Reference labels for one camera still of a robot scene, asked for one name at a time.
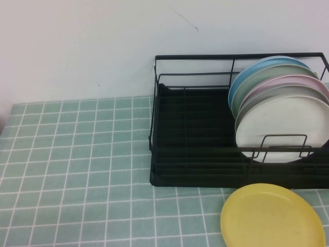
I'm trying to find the green checkered tablecloth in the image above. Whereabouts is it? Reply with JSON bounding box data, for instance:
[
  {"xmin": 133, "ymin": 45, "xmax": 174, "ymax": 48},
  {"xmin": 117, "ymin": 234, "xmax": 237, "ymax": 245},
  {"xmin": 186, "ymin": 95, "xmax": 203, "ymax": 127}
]
[{"xmin": 0, "ymin": 82, "xmax": 329, "ymax": 247}]

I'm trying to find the white plate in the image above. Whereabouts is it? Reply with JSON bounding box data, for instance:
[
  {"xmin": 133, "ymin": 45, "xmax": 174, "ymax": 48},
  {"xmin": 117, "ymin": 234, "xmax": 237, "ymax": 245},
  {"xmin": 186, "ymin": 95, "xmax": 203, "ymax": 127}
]
[{"xmin": 234, "ymin": 95, "xmax": 329, "ymax": 165}]

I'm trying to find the yellow plate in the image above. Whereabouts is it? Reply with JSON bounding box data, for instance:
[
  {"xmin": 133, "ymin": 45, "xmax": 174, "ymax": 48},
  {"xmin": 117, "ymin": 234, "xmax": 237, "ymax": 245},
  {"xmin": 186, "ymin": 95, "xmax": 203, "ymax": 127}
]
[{"xmin": 220, "ymin": 183, "xmax": 326, "ymax": 247}]

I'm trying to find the black wire dish rack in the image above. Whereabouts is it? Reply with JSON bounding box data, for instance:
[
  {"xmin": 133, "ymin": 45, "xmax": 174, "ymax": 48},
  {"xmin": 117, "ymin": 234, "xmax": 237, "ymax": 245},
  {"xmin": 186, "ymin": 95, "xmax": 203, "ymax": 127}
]
[{"xmin": 148, "ymin": 52, "xmax": 329, "ymax": 181}]

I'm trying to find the black plastic drip tray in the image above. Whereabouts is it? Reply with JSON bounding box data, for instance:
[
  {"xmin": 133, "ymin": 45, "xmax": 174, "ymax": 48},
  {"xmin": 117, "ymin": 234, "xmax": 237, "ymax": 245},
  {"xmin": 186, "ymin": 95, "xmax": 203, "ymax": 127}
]
[{"xmin": 150, "ymin": 83, "xmax": 329, "ymax": 190}]

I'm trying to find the blue plate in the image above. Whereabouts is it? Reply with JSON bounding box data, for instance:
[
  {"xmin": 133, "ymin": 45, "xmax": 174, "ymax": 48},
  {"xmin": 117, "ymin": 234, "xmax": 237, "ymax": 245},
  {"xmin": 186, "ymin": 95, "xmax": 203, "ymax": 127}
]
[{"xmin": 228, "ymin": 55, "xmax": 313, "ymax": 114}]

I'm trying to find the green plate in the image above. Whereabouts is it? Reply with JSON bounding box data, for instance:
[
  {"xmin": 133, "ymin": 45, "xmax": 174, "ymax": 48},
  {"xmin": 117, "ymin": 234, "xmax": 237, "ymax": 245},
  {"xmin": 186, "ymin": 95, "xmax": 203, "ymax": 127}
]
[{"xmin": 231, "ymin": 64, "xmax": 321, "ymax": 120}]

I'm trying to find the grey plate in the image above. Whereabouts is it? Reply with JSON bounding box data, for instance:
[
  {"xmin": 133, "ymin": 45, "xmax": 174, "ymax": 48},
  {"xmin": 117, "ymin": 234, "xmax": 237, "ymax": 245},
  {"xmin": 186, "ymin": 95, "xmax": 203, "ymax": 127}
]
[{"xmin": 235, "ymin": 84, "xmax": 329, "ymax": 129}]

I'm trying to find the pink plate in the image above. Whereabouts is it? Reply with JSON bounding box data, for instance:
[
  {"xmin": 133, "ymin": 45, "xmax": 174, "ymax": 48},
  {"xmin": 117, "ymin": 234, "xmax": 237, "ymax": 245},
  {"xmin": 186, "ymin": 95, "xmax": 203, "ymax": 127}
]
[{"xmin": 237, "ymin": 74, "xmax": 329, "ymax": 116}]

